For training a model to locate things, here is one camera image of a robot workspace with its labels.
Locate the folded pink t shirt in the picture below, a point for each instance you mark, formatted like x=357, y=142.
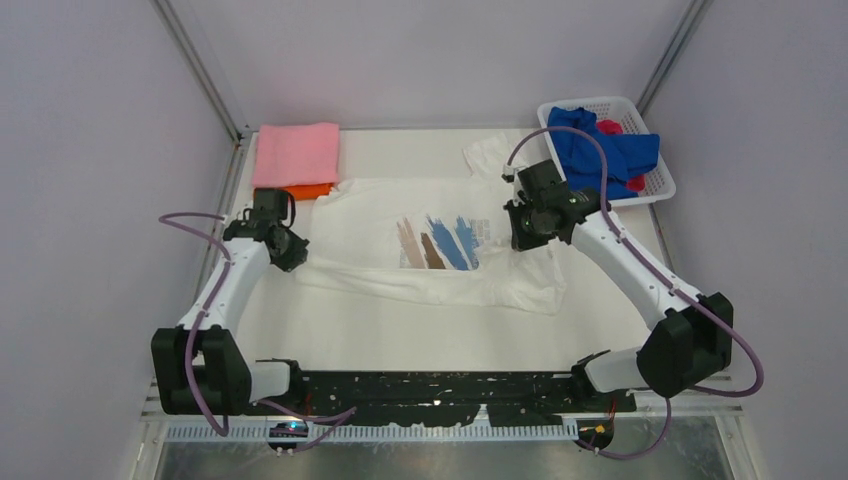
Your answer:
x=297, y=155

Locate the white printed t shirt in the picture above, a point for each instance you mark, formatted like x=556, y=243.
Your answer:
x=438, y=241

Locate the folded orange t shirt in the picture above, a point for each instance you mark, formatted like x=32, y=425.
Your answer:
x=307, y=192

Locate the white slotted cable duct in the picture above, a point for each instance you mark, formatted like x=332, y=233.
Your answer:
x=294, y=432

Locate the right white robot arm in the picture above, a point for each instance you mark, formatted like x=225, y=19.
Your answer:
x=688, y=340

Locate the white plastic basket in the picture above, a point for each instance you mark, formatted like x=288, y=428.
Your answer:
x=659, y=184

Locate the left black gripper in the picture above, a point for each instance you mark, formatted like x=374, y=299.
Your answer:
x=297, y=254

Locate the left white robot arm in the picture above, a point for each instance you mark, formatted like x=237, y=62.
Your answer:
x=198, y=365

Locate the blue t shirt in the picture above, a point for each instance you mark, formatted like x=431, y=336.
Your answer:
x=627, y=154

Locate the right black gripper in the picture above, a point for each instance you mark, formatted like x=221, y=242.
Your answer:
x=521, y=240

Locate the red t shirt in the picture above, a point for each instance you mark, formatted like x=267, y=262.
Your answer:
x=636, y=183

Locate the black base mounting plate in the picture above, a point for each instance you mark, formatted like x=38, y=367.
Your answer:
x=292, y=399

